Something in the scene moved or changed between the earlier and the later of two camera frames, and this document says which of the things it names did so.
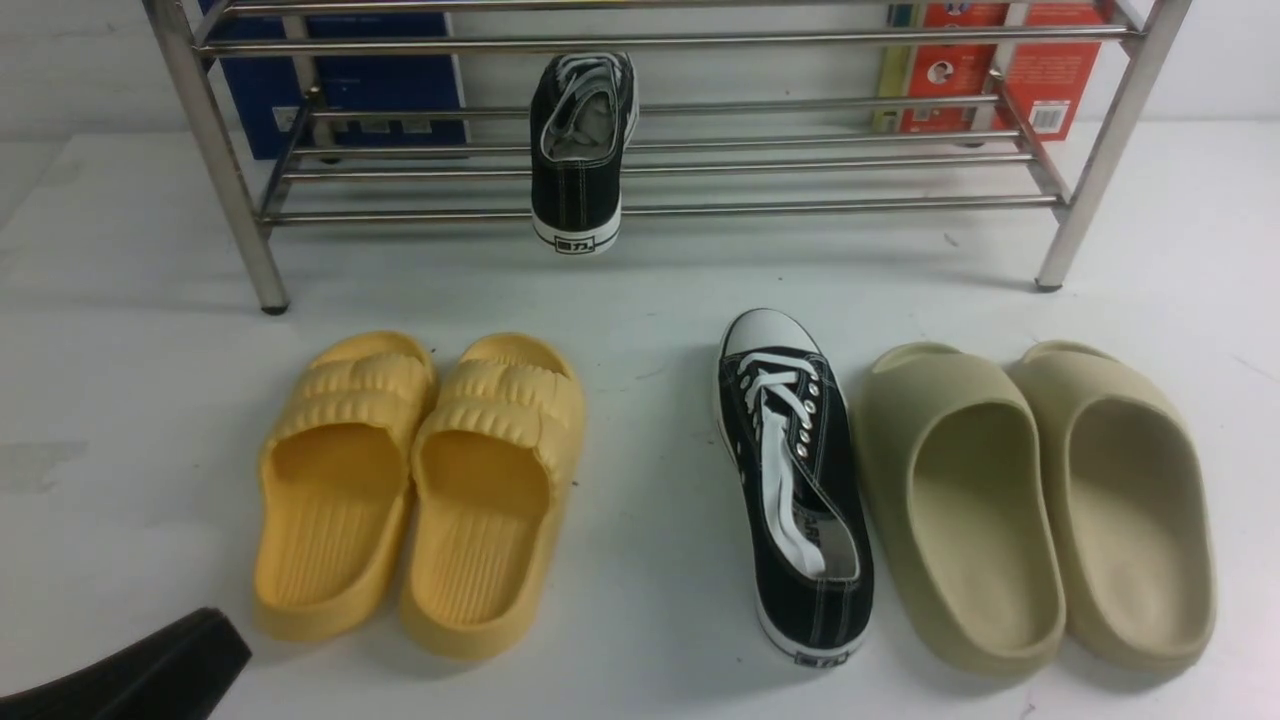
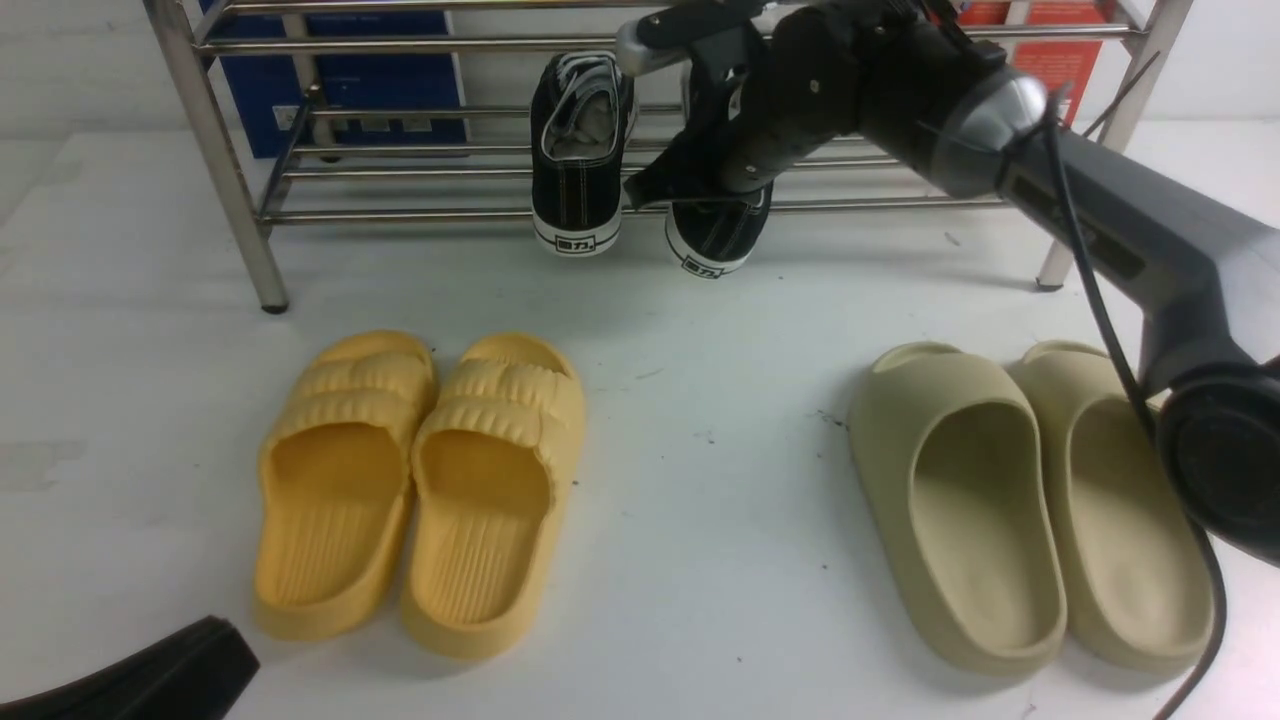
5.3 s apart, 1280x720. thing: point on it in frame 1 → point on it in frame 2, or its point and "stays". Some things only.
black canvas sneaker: x=782 y=411 → x=713 y=239
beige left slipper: x=954 y=495 stays
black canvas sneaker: x=584 y=113 stays
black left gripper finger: x=180 y=673 stays
